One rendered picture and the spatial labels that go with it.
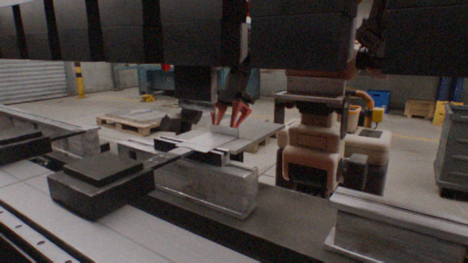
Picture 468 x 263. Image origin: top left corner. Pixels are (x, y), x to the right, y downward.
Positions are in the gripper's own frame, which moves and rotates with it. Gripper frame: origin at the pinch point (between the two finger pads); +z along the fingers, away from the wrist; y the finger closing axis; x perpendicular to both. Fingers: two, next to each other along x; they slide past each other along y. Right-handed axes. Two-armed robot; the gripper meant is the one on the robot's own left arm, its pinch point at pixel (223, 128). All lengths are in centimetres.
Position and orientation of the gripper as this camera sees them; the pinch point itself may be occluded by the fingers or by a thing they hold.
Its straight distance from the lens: 74.0
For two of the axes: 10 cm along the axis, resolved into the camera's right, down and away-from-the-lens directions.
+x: 5.0, 2.6, 8.3
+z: -2.7, 9.5, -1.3
